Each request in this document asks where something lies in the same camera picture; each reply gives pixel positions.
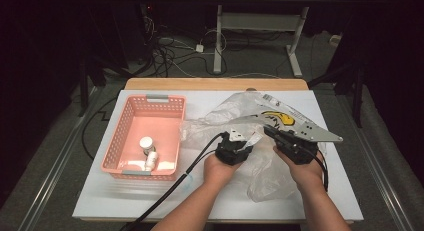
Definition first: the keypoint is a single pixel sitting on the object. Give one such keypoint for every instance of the white board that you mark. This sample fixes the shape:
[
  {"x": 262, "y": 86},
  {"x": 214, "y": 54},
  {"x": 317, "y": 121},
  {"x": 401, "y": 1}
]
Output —
[{"x": 206, "y": 101}]

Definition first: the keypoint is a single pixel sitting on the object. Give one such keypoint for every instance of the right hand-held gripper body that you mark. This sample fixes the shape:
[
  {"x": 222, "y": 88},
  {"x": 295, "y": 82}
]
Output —
[{"x": 301, "y": 147}]

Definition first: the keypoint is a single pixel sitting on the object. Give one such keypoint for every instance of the white power adapter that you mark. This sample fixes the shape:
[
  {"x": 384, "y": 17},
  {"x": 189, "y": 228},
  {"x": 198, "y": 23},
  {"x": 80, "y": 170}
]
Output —
[{"x": 199, "y": 48}]

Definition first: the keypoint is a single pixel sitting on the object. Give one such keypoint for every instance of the person's left hand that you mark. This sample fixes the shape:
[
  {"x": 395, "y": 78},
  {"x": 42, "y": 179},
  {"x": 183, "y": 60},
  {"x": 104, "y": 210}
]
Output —
[{"x": 218, "y": 172}]

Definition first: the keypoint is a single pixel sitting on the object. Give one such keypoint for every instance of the metal floor rail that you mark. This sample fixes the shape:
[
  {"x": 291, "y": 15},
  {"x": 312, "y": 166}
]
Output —
[
  {"x": 376, "y": 164},
  {"x": 56, "y": 164}
]

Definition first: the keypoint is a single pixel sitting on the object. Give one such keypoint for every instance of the small white bottle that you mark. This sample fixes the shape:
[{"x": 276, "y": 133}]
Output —
[{"x": 152, "y": 160}]

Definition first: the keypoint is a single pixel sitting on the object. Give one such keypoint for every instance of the white-capped bottle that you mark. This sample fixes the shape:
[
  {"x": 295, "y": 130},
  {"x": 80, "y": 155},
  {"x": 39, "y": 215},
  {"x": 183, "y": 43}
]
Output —
[{"x": 147, "y": 145}]

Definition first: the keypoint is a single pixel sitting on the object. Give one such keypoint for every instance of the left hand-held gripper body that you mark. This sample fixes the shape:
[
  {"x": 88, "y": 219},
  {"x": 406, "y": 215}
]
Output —
[{"x": 230, "y": 151}]

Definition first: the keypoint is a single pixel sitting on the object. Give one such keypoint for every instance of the clear smiley plastic bag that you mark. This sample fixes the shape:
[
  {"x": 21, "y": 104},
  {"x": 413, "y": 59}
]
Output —
[{"x": 266, "y": 177}]

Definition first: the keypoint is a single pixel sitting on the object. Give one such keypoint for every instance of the wooden table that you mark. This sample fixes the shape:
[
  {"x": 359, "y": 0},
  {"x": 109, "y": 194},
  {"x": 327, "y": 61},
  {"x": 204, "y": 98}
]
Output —
[{"x": 216, "y": 83}]

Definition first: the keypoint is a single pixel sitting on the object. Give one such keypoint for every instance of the small white box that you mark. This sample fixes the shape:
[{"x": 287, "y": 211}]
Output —
[{"x": 336, "y": 40}]

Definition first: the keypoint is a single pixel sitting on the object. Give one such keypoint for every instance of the person's right hand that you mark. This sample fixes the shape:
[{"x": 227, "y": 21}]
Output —
[{"x": 305, "y": 176}]

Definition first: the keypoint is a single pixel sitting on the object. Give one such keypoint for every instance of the white metal desk frame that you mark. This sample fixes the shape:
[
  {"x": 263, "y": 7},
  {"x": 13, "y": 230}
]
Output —
[{"x": 218, "y": 37}]

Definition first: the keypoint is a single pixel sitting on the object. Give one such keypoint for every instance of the pink plastic basket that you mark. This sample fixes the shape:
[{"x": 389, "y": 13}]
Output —
[{"x": 146, "y": 124}]

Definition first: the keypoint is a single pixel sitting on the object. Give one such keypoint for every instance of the black stand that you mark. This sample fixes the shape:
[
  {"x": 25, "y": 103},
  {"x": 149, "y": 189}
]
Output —
[
  {"x": 357, "y": 91},
  {"x": 84, "y": 87}
]

